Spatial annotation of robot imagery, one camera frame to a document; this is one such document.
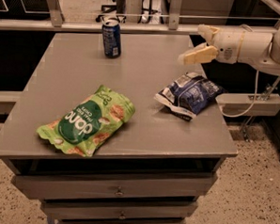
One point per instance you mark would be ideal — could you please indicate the grey drawer cabinet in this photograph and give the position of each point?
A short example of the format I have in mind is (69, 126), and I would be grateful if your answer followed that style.
(153, 141)

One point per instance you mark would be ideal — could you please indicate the green rice chip bag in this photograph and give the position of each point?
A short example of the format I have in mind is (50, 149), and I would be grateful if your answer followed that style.
(85, 128)

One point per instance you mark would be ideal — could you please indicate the black office chair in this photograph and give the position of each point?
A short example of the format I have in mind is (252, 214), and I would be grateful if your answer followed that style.
(118, 6)

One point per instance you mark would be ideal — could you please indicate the top grey drawer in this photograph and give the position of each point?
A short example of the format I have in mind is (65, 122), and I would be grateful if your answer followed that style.
(117, 186)

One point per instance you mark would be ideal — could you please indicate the blue pepsi can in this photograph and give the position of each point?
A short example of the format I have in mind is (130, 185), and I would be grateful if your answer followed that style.
(111, 37)

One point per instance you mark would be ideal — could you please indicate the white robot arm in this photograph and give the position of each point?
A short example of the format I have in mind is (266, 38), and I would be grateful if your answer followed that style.
(261, 50)

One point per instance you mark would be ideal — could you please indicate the blue chip bag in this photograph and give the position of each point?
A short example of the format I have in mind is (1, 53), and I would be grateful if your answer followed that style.
(188, 95)

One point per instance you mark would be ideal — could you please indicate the grey metal railing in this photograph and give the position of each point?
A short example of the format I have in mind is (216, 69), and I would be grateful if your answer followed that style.
(140, 16)

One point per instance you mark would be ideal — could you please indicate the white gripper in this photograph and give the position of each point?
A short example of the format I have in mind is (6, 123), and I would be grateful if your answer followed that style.
(228, 45)

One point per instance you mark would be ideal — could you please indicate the middle grey drawer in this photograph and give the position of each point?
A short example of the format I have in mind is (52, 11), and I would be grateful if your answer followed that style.
(119, 210)

